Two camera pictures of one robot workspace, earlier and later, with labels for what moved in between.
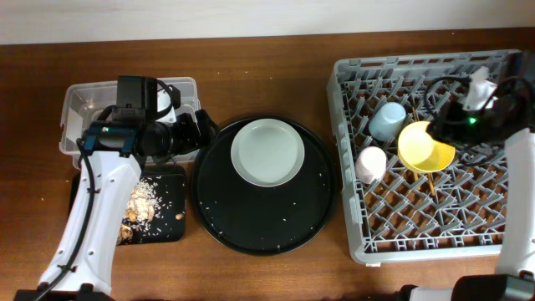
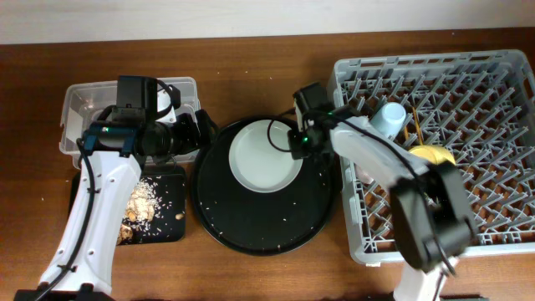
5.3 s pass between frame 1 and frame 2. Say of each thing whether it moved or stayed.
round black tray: stayed
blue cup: stayed
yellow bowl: moved
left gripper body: stayed
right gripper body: moved
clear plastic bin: stayed
